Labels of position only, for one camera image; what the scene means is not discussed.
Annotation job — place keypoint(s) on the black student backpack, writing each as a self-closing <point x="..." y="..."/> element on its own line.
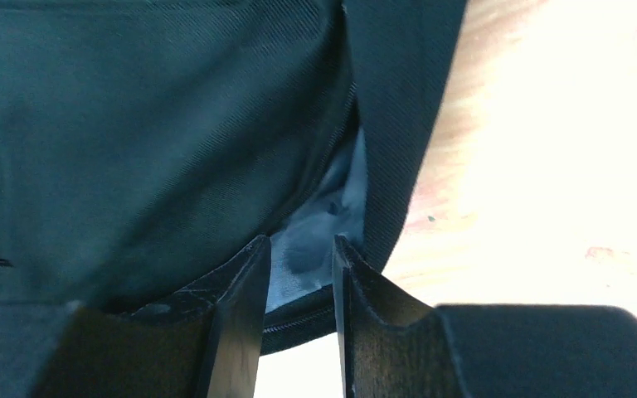
<point x="144" y="143"/>

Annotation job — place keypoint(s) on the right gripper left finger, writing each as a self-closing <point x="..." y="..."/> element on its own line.
<point x="202" y="341"/>

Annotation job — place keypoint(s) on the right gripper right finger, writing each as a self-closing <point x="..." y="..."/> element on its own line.
<point x="393" y="345"/>

